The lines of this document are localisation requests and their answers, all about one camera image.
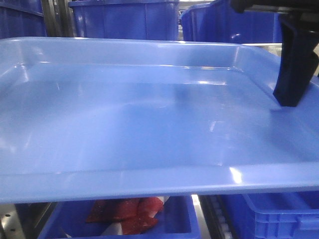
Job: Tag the blue crate lower right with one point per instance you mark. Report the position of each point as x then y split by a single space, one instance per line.
293 215

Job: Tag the blue plastic tray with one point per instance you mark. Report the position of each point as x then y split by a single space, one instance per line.
88 119

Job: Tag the blue bin upper right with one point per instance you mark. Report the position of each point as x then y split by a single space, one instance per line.
218 22

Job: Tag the blue bin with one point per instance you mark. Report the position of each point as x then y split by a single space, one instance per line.
21 18
160 217
126 19
218 22

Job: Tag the blue bin upper middle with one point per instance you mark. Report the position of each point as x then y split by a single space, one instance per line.
126 19

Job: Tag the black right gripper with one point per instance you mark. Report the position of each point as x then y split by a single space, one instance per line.
299 21

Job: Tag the blue bin upper left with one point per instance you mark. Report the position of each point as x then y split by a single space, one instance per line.
21 18

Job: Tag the blue bin lower middle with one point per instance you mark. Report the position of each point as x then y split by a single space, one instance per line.
160 217

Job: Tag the red white snack packet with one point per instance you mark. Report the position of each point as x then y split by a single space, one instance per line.
131 216

